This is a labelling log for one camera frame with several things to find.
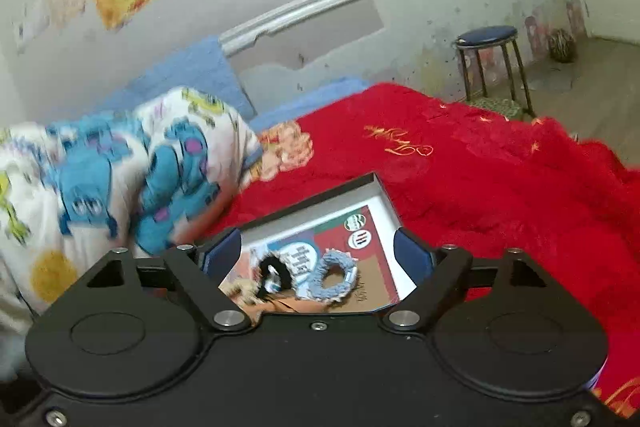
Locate patterned floor mat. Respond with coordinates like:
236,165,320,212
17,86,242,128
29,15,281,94
467,97,524,121

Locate brown snack packet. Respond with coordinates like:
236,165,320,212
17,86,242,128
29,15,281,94
220,263,267,306
260,293,332,315

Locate red printed plush blanket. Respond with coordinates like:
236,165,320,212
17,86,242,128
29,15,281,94
220,82,640,419

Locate blue pillow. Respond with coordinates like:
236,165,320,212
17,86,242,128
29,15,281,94
95,34,372,134

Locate white cartoon monster quilt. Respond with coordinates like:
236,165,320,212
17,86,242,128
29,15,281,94
0,86,264,358

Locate light blue lace-trimmed scrunchie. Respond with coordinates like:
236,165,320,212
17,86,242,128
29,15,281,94
304,248,362,306

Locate blue-seat metal stool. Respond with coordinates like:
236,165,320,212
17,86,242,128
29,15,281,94
452,25,537,118

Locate shallow black cardboard box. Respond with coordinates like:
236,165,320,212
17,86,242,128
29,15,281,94
197,172,418,316

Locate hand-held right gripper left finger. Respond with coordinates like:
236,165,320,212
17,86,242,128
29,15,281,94
86,228,252,334

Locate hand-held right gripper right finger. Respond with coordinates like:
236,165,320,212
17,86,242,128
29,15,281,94
384,228,549,334

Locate colourful textbook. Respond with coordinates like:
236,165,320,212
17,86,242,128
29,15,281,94
220,204,402,314

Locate black lace-trimmed scrunchie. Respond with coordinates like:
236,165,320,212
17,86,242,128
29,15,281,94
256,253,292,294

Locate pale wall certificate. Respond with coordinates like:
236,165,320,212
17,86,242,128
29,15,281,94
12,2,51,56

